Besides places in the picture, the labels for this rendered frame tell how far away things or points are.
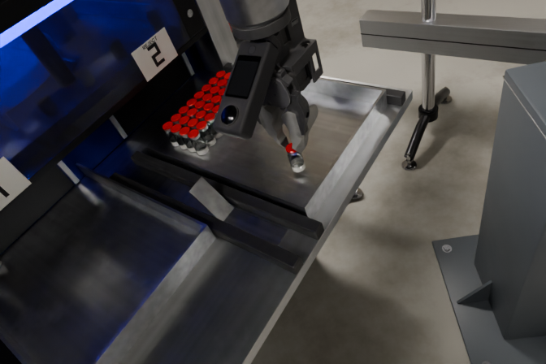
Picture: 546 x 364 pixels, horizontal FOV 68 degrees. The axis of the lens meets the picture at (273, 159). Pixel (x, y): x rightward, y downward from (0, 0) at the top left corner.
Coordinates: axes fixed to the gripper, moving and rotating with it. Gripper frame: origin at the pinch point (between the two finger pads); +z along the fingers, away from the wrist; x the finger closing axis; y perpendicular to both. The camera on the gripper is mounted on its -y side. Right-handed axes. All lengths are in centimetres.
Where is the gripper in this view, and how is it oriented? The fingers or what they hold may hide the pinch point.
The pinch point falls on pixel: (289, 146)
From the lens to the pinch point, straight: 59.8
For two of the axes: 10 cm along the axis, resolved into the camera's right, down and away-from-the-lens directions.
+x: -8.0, -2.5, 5.5
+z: 2.6, 6.8, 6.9
